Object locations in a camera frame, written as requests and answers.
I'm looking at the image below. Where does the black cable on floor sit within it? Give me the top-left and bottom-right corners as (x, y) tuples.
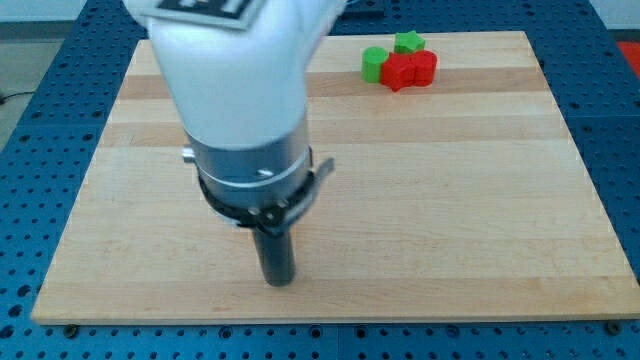
(0, 90), (35, 105)

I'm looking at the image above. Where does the wooden board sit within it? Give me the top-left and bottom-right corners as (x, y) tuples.
(31, 31), (639, 325)

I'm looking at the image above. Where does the red cylinder block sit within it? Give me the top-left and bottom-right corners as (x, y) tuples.
(410, 50), (438, 87)

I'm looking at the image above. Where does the red object at right edge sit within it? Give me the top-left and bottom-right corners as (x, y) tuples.
(617, 41), (640, 77)

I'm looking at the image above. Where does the green cylinder block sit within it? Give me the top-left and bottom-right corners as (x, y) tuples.
(361, 46), (389, 83)

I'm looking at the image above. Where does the red star block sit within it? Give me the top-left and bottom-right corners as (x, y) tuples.
(380, 53), (415, 92)

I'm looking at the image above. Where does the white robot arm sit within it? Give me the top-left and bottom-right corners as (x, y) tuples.
(125, 0), (346, 286)

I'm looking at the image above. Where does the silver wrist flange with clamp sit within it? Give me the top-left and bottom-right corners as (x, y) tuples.
(182, 119), (334, 236)

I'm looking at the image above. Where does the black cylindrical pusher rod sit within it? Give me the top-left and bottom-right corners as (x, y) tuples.
(252, 229), (296, 287)

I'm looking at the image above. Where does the green star block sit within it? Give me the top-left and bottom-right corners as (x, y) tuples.
(394, 30), (426, 54)

